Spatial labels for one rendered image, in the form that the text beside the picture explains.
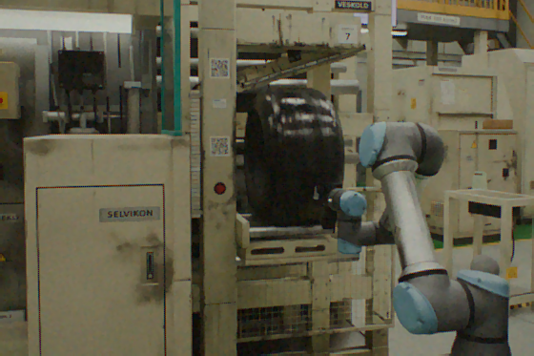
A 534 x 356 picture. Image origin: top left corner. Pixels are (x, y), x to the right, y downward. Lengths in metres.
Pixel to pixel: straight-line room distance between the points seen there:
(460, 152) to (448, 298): 5.09
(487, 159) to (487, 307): 5.33
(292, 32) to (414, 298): 1.48
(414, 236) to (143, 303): 0.70
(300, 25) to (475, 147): 4.29
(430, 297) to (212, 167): 1.08
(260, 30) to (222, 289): 1.08
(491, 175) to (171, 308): 5.52
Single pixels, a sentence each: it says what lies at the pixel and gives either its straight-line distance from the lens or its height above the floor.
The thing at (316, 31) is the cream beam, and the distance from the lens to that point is 2.53.
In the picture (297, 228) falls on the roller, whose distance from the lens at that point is 2.16.
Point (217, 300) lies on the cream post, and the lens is 2.23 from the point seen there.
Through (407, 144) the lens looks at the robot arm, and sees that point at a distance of 1.48.
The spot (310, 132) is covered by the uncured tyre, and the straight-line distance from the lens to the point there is 2.03.
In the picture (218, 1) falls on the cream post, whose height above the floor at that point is 1.76.
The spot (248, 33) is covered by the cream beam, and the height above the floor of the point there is 1.68.
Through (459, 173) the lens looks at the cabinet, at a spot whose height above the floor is 0.78.
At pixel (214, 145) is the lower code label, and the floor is 1.22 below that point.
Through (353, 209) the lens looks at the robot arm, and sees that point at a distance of 1.73.
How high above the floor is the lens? 1.30
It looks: 3 degrees down
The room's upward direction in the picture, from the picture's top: straight up
